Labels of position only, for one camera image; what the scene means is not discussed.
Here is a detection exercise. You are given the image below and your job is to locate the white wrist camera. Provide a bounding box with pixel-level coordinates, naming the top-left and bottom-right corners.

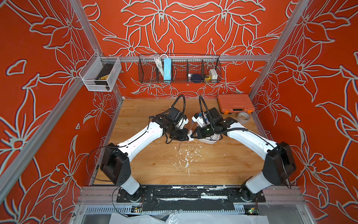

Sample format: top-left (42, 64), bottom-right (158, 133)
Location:
top-left (192, 113), bottom-right (209, 127)
top-left (178, 118), bottom-right (189, 129)

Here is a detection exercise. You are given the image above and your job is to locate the white plastic tray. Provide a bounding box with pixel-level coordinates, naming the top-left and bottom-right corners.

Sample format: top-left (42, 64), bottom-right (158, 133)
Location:
top-left (198, 134), bottom-right (223, 145)

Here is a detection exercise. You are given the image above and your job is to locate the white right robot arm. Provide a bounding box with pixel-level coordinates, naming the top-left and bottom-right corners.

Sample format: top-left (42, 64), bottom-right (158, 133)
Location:
top-left (191, 108), bottom-right (296, 202)

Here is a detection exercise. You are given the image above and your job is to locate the white small box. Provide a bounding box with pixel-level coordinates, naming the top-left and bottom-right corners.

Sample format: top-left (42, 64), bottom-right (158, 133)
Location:
top-left (209, 69), bottom-right (218, 82)

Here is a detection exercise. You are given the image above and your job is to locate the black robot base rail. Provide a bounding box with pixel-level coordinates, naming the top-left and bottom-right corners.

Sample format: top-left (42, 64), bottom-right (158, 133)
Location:
top-left (112, 185), bottom-right (266, 213)

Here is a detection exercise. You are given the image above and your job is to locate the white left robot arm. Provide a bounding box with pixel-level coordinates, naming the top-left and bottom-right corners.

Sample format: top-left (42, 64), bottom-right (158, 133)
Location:
top-left (100, 106), bottom-right (189, 200)

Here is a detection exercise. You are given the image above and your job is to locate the white cable bundle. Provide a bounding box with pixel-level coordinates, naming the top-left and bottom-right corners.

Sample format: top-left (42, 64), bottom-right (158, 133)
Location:
top-left (153, 55), bottom-right (166, 77)

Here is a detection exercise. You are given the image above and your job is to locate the white wipe tissue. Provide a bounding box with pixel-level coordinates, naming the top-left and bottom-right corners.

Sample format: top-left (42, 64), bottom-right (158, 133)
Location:
top-left (187, 133), bottom-right (194, 141)

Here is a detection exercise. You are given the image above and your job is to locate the clear acrylic wall box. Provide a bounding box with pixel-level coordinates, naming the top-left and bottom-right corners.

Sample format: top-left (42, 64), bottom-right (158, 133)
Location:
top-left (79, 52), bottom-right (122, 92)

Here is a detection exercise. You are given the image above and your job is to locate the black wire basket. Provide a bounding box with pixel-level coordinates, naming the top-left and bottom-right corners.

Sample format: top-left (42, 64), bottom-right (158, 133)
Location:
top-left (138, 53), bottom-right (222, 84)

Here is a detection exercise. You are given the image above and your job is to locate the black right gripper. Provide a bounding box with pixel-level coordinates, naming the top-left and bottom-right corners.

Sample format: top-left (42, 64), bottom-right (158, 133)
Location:
top-left (189, 124), bottom-right (216, 140)

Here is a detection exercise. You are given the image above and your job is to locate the light blue box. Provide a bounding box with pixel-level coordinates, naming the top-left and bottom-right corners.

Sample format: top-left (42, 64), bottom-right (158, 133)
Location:
top-left (163, 58), bottom-right (172, 83)

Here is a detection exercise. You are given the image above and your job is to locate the test tube blue cap pair-left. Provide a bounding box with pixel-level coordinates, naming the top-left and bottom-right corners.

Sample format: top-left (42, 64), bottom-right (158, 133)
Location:
top-left (188, 121), bottom-right (196, 135)

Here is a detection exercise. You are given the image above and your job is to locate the orange tool case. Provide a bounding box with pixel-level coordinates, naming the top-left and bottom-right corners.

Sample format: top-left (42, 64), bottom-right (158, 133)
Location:
top-left (217, 94), bottom-right (255, 114)

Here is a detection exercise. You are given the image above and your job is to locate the clear tape roll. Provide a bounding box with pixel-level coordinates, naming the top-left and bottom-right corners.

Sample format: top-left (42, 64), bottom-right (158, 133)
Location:
top-left (236, 112), bottom-right (251, 125)

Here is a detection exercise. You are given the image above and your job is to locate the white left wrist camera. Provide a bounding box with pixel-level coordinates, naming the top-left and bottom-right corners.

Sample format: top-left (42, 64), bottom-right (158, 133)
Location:
top-left (178, 118), bottom-right (189, 129)

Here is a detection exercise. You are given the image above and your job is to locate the dark round object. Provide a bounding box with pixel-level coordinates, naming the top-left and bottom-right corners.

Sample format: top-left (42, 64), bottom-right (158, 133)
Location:
top-left (190, 74), bottom-right (203, 84)

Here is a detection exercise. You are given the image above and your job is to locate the black yellow item in box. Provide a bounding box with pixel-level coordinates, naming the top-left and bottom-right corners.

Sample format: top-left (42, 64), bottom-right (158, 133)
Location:
top-left (95, 63), bottom-right (114, 86)

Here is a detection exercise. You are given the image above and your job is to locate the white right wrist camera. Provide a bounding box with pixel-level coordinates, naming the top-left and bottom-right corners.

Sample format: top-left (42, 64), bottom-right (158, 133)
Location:
top-left (192, 113), bottom-right (209, 127)

